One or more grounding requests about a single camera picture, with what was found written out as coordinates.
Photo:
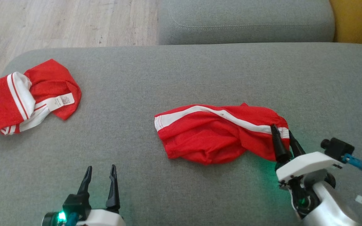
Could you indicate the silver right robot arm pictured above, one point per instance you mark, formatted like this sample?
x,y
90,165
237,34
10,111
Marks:
x,y
328,207

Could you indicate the grey fabric sofa cushion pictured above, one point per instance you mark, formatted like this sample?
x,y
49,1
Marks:
x,y
247,18

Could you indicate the yellow fabric sofa cushion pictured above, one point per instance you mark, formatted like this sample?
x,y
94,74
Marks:
x,y
360,18

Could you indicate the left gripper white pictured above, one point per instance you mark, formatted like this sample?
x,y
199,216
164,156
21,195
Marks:
x,y
102,218

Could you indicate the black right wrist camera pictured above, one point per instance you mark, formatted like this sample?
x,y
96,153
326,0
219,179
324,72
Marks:
x,y
338,147

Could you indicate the grey fabric sofa seat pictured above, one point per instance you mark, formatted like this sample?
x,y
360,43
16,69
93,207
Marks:
x,y
168,78

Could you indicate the red shorts white stripe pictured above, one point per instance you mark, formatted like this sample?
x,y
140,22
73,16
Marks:
x,y
200,135

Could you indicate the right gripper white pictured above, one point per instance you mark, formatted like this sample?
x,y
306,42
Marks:
x,y
306,163

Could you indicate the red shirt white sleeves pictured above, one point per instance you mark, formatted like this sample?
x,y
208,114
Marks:
x,y
52,78

